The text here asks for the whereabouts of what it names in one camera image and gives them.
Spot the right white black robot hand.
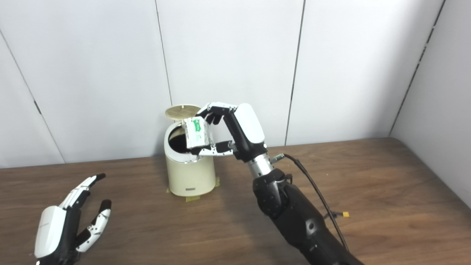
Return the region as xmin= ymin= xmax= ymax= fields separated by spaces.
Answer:
xmin=190 ymin=102 xmax=268 ymax=162

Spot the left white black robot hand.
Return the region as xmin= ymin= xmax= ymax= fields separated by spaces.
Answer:
xmin=34 ymin=173 xmax=112 ymax=265

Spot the white green milk carton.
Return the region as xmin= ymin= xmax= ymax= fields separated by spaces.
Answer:
xmin=183 ymin=116 xmax=214 ymax=149

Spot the cream round bin lid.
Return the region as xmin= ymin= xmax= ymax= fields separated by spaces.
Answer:
xmin=165 ymin=104 xmax=202 ymax=126

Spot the cream-colored bin body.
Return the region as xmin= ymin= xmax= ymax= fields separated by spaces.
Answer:
xmin=164 ymin=121 xmax=216 ymax=197

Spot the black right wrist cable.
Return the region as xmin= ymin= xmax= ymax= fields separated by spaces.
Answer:
xmin=270 ymin=153 xmax=350 ymax=252

